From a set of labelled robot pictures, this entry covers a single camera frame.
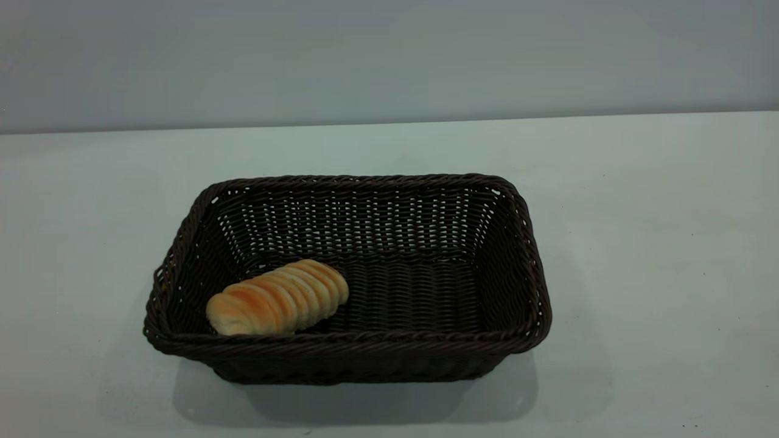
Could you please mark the dark brown wicker basket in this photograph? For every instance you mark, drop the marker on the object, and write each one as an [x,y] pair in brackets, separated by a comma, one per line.
[347,280]

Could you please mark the spiral orange bread roll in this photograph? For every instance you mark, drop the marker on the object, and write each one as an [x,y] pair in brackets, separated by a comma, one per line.
[277,299]

